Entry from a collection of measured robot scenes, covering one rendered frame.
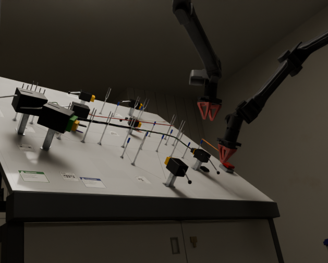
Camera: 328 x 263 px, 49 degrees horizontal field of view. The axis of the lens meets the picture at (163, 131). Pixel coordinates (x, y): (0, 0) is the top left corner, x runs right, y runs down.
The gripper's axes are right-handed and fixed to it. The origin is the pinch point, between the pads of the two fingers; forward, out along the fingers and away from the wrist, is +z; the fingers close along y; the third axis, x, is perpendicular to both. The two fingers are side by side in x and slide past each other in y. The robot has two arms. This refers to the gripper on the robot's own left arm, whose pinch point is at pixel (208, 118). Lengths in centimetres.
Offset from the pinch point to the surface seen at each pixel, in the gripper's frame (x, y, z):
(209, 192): 12.0, 11.2, 31.1
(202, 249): 19, 23, 50
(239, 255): 23, 3, 54
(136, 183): 6, 45, 29
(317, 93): -24, -185, -49
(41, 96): -15, 72, 3
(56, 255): 14, 77, 47
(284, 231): -47, -191, 76
